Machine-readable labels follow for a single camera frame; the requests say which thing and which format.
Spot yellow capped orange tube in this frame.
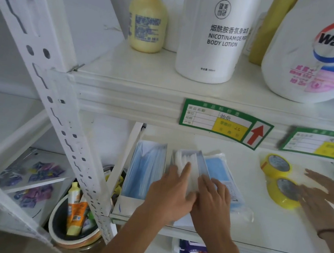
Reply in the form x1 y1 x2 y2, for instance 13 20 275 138
65 181 83 221

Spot purple wet wipes pack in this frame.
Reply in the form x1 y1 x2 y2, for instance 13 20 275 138
172 238 210 253

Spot white rimmed dark bucket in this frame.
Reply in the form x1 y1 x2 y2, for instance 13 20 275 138
46 195 107 253

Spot large white detergent bottle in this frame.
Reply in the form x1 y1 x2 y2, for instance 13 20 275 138
256 0 334 108

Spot green shelf label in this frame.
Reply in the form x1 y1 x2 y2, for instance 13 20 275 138
278 124 334 163
176 97 276 153

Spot clear bag of blue masks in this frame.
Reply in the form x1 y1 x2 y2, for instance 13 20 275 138
195 149 263 224

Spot person's right hand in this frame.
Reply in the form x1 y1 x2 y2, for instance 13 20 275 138
186 173 239 241

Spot yellow tape roll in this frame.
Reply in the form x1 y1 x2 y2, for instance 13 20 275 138
264 175 305 210
259 152 293 180

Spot person's left hand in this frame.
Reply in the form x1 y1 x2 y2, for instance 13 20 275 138
138 156 202 227

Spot dark wrist band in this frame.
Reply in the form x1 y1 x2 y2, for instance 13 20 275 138
317 227 334 241

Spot person's left forearm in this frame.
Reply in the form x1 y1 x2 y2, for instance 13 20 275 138
92 200 172 253

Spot white cardboard panel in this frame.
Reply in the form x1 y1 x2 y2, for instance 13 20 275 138
40 0 130 75

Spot pile of purple sachets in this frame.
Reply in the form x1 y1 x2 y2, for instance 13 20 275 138
0 155 67 196
12 180 55 211

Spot olive yellow bottle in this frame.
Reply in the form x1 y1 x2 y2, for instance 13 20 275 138
248 0 301 70

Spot white body lotion bottle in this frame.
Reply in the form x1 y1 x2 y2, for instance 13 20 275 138
173 0 262 90

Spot pale yellow lotion bottle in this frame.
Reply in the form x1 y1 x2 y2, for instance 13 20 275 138
123 0 171 55

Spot green white tube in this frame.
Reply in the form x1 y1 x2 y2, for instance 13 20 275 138
81 210 98 235

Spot white mask box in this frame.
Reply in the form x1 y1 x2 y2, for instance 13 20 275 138
111 137 169 222
161 145 215 231

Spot stack of blue masks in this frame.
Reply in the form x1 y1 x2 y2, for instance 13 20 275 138
121 139 168 203

